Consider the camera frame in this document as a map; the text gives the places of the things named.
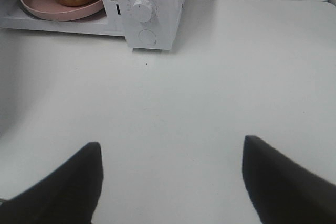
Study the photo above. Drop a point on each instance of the white microwave oven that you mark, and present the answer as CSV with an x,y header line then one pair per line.
x,y
114,20

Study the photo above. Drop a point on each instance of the white timer knob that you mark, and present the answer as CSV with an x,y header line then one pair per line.
x,y
142,10

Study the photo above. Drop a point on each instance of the white round door button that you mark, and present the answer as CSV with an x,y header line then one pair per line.
x,y
147,37

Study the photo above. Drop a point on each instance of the pink round plate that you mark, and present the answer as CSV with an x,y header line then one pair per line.
x,y
51,10

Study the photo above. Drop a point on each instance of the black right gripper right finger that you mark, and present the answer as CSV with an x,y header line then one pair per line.
x,y
282,191

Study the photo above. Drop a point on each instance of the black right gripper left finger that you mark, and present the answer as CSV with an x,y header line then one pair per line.
x,y
69,194

